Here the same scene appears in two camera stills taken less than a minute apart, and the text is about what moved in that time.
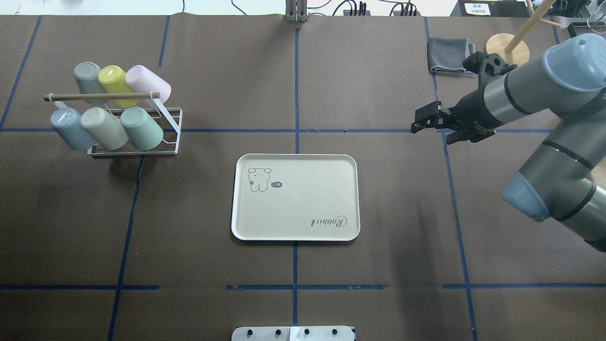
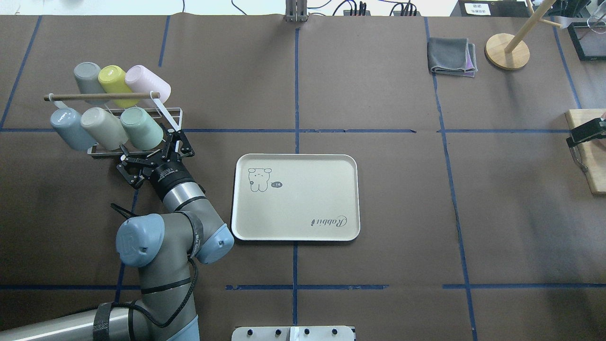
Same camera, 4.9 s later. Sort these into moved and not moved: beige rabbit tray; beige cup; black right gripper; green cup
Moved: black right gripper
Not moved: beige cup; green cup; beige rabbit tray
